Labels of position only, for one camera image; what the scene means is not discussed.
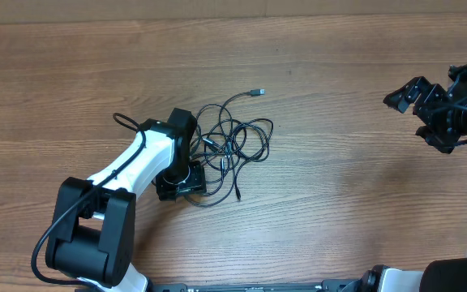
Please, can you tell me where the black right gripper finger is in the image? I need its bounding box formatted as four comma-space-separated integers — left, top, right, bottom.
383, 76, 431, 114
415, 126, 455, 153

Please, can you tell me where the black USB cable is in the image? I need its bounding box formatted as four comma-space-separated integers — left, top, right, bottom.
182, 88, 266, 208

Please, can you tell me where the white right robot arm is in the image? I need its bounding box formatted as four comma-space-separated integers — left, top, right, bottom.
336, 64, 467, 292

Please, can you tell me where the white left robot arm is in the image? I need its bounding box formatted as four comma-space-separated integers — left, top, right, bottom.
31, 108, 206, 291

